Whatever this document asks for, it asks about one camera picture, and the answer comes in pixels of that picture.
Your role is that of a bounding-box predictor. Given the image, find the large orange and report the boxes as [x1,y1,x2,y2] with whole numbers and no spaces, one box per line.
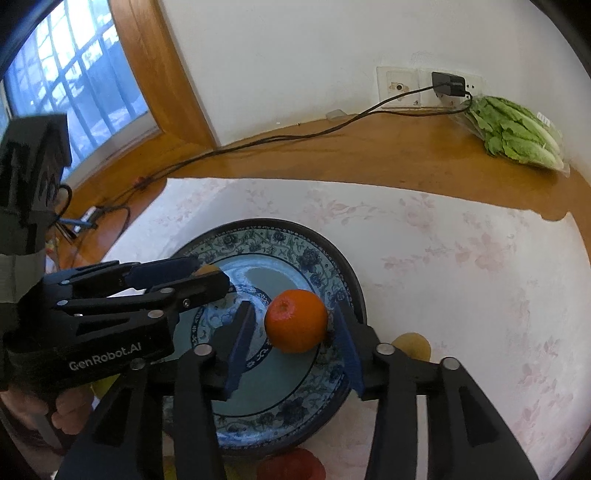
[192,264,219,276]

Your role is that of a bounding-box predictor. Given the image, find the green apple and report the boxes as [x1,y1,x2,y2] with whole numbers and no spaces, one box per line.
[392,332,432,362]
[90,375,118,400]

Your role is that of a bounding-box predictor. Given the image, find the red apple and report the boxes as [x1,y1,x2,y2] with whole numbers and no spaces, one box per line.
[256,448,327,480]

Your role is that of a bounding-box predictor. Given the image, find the small orange mandarin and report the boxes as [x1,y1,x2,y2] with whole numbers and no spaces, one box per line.
[264,289,329,354]

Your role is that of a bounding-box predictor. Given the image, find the person left hand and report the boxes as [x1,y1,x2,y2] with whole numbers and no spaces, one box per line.
[1,385,94,435]

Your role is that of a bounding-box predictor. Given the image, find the blue white patterned plate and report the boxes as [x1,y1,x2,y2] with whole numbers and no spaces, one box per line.
[174,218,367,457]

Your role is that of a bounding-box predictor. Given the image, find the white floral tablecloth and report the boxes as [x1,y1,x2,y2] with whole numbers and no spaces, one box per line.
[108,178,590,479]

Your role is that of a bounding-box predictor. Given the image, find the bagged green lettuce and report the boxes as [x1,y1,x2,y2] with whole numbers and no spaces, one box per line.
[458,95,570,176]

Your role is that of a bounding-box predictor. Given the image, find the black power adapter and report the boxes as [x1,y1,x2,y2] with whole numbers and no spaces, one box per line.
[431,72,467,98]

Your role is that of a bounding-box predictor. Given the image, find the wooden window frame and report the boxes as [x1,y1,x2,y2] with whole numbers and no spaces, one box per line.
[71,1,216,210]

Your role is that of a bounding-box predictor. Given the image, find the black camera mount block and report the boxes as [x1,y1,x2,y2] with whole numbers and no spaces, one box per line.
[0,114,71,255]

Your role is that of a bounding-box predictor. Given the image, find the white wall socket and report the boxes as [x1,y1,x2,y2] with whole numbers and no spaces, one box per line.
[377,66,467,112]

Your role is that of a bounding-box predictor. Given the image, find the black power cable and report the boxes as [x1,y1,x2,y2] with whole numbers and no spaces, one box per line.
[45,85,473,259]

